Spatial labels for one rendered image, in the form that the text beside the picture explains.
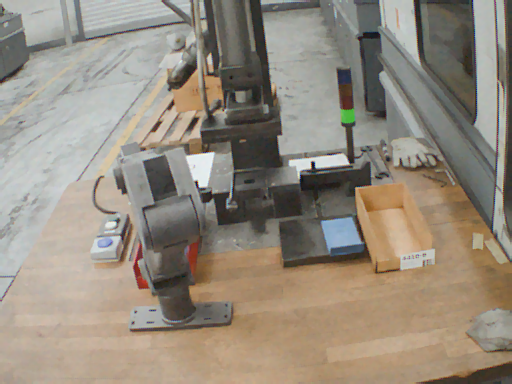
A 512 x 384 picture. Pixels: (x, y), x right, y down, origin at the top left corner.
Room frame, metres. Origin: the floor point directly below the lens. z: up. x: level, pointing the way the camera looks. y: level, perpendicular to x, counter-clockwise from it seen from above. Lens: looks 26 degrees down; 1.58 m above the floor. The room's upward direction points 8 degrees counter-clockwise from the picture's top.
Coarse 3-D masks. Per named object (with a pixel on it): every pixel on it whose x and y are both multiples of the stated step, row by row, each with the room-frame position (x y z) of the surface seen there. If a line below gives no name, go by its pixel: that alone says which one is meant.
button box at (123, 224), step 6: (96, 180) 1.59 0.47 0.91; (96, 186) 1.56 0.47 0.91; (96, 204) 1.42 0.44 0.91; (102, 210) 1.39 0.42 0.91; (108, 210) 1.37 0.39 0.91; (108, 216) 1.30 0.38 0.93; (120, 216) 1.29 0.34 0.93; (126, 216) 1.28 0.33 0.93; (102, 222) 1.27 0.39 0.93; (108, 222) 1.26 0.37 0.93; (120, 222) 1.26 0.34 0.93; (126, 222) 1.26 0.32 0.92; (102, 228) 1.24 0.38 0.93; (114, 228) 1.22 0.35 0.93; (120, 228) 1.22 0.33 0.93; (126, 228) 1.25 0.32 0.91; (102, 234) 1.21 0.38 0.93; (108, 234) 1.20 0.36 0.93; (114, 234) 1.20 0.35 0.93; (120, 234) 1.20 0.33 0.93; (126, 234) 1.24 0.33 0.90
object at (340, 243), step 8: (328, 224) 1.12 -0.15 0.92; (336, 224) 1.12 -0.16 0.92; (344, 224) 1.11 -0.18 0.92; (352, 224) 1.11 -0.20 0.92; (328, 232) 1.09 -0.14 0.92; (344, 232) 1.08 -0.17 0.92; (352, 232) 1.07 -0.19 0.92; (328, 240) 1.06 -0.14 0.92; (336, 240) 1.05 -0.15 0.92; (344, 240) 1.05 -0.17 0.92; (352, 240) 1.04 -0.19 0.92; (328, 248) 1.03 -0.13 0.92; (336, 248) 0.99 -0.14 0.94; (344, 248) 0.99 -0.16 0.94; (352, 248) 0.99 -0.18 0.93; (360, 248) 1.00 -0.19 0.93
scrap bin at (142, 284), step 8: (192, 248) 1.07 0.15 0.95; (136, 256) 1.04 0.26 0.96; (192, 256) 1.05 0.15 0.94; (136, 264) 1.02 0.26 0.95; (192, 264) 1.03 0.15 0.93; (136, 272) 1.00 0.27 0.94; (192, 272) 1.01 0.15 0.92; (136, 280) 1.00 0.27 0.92; (144, 280) 1.00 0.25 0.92; (144, 288) 1.00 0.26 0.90
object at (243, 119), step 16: (240, 96) 1.26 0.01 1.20; (256, 96) 1.29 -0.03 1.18; (224, 112) 1.28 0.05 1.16; (240, 112) 1.22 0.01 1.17; (256, 112) 1.22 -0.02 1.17; (272, 112) 1.28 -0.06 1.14; (208, 128) 1.24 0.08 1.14; (224, 128) 1.23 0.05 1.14; (240, 128) 1.23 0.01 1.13; (256, 128) 1.23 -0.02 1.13; (272, 128) 1.22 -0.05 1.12; (208, 144) 1.23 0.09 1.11
